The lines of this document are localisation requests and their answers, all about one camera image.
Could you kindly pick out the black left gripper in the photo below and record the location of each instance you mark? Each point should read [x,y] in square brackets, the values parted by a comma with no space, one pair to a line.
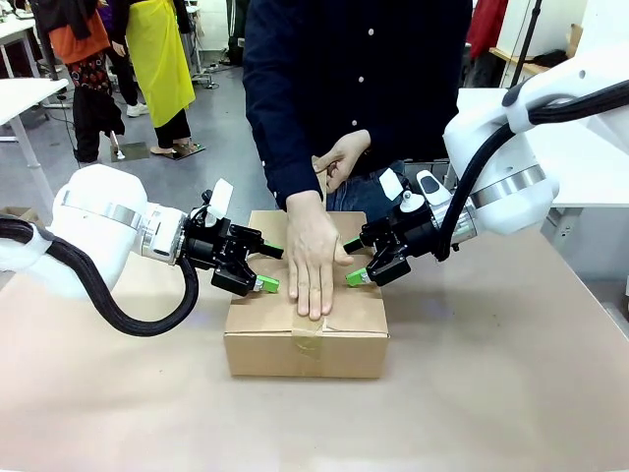
[216,246]

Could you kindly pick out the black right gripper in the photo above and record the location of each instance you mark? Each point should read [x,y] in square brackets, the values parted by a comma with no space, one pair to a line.
[417,236]

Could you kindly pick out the brown cardboard box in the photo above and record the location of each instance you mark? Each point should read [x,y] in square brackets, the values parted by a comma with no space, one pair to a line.
[354,344]

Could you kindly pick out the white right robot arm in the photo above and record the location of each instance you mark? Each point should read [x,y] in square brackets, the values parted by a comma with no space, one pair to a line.
[511,147]

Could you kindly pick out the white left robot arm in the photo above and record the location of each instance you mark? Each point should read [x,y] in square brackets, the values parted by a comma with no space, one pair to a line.
[98,221]

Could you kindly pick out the person's right forearm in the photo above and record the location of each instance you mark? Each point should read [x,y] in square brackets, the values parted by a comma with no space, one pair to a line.
[290,157]

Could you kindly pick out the small cardboard box on floor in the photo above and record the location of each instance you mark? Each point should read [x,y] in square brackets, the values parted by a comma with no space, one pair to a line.
[22,215]

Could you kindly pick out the person's right hand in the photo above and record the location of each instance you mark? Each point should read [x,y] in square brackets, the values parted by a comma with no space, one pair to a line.
[312,246]

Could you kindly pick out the person's left hand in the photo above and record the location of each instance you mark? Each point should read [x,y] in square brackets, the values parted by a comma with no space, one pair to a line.
[346,157]

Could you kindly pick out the dark floor platform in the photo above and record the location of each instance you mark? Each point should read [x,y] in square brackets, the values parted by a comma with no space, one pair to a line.
[184,151]

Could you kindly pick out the person in dark shirt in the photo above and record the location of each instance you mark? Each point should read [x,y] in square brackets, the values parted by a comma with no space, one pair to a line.
[344,49]

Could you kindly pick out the person in yellow apron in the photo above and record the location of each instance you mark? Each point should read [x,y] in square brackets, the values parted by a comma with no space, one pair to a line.
[157,64]

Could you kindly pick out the person in orange top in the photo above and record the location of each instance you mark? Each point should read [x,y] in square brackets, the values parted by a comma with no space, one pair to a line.
[88,74]

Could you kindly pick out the red garment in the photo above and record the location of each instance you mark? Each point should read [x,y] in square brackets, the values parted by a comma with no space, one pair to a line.
[486,24]

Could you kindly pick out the black tripod stand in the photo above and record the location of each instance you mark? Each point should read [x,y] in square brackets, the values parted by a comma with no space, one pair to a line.
[528,39]

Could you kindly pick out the white desk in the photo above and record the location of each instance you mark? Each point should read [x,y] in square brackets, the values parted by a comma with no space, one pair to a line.
[24,98]
[15,32]

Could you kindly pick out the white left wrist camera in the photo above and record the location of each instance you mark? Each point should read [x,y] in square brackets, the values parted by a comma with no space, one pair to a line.
[219,201]

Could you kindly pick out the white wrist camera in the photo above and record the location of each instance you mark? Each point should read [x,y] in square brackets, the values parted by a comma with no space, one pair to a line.
[219,201]
[393,183]

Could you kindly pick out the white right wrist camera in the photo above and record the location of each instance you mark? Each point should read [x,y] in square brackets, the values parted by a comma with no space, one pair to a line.
[393,183]

